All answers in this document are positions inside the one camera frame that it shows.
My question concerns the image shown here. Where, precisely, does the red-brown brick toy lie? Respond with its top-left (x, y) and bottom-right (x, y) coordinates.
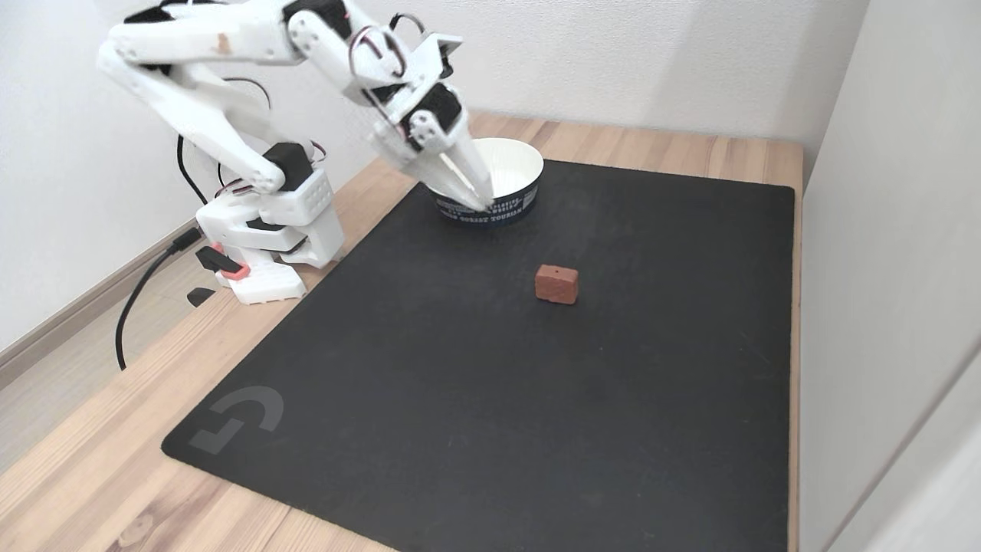
top-left (534, 264), bottom-right (579, 306)

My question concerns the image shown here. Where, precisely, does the white paper bowl navy band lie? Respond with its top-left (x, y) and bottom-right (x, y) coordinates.
top-left (425, 137), bottom-right (545, 228)

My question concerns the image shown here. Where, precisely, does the black and red clamp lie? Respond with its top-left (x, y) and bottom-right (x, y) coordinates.
top-left (186, 241), bottom-right (251, 309)

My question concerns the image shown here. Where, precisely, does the black mouse mat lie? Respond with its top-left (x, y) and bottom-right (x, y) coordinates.
top-left (161, 159), bottom-right (796, 552)

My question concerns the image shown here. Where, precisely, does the small black camera white mount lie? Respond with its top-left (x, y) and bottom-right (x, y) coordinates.
top-left (416, 31), bottom-right (465, 82)

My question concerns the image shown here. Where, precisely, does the thick black cable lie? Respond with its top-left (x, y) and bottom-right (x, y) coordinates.
top-left (115, 228), bottom-right (205, 371)

